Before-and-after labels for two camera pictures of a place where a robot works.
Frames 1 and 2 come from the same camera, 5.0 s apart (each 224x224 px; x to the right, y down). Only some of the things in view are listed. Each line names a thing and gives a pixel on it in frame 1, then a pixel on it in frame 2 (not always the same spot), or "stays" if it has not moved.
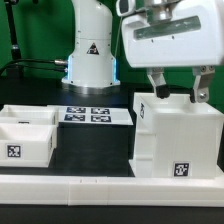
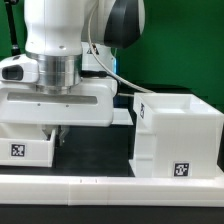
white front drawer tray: x=27 y=145 stays
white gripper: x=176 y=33 to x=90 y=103
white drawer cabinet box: x=175 y=137 stays
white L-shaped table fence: x=96 y=190 stays
